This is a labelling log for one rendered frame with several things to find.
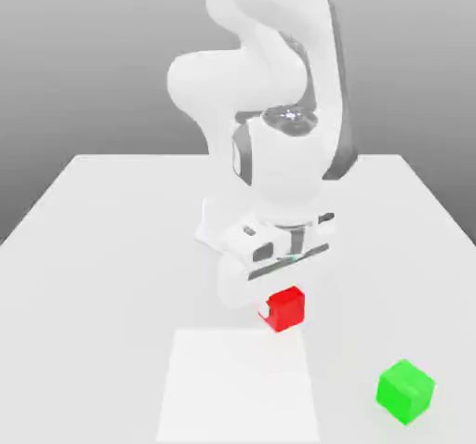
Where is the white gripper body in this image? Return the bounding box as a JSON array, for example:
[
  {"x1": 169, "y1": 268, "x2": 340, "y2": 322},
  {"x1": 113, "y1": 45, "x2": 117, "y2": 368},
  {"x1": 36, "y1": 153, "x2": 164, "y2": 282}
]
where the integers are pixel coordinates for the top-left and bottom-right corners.
[{"x1": 216, "y1": 242, "x2": 336, "y2": 310}]

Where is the small red cube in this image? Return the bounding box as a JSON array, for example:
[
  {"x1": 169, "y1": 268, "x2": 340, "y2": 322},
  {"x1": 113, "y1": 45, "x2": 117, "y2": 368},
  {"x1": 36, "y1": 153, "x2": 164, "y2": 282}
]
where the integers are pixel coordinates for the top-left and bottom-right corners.
[{"x1": 258, "y1": 284, "x2": 307, "y2": 334}]

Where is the small green cube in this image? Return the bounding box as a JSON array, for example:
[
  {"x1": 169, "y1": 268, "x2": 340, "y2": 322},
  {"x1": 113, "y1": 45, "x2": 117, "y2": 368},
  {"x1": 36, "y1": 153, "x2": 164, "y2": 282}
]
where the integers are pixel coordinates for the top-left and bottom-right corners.
[{"x1": 375, "y1": 358, "x2": 437, "y2": 427}]

